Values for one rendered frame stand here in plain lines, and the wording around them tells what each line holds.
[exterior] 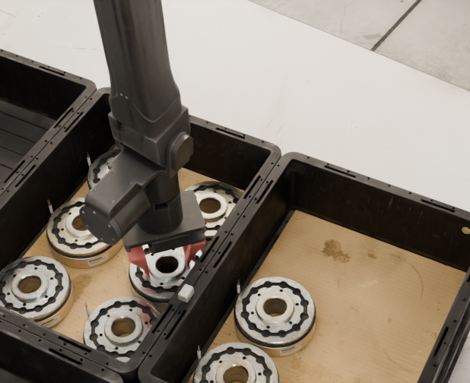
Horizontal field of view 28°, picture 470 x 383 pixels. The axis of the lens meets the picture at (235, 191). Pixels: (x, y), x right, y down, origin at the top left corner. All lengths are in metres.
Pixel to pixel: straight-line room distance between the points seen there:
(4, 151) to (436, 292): 0.67
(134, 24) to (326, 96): 0.86
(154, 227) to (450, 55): 1.88
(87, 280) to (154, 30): 0.48
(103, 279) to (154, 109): 0.37
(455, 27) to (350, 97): 1.34
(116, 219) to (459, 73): 1.92
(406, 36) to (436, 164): 1.38
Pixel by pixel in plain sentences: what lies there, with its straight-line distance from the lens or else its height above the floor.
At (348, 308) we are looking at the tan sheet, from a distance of 1.25.
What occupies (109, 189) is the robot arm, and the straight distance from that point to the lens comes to 1.06.
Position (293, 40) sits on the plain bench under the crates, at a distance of 1.83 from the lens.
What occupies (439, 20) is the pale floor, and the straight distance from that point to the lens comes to 3.04.
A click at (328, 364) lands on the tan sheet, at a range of 1.21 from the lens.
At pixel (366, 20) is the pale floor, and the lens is 3.01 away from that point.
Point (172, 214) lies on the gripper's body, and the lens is 1.14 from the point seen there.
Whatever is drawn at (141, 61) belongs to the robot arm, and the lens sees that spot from 0.93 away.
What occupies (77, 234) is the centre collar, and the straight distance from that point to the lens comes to 1.31.
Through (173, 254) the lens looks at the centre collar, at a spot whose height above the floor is 0.87.
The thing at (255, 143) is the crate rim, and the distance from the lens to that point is 1.30.
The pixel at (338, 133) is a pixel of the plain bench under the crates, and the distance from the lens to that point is 1.64.
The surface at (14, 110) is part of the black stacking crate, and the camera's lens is 1.56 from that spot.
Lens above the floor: 1.86
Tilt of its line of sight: 48 degrees down
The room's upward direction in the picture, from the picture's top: 3 degrees counter-clockwise
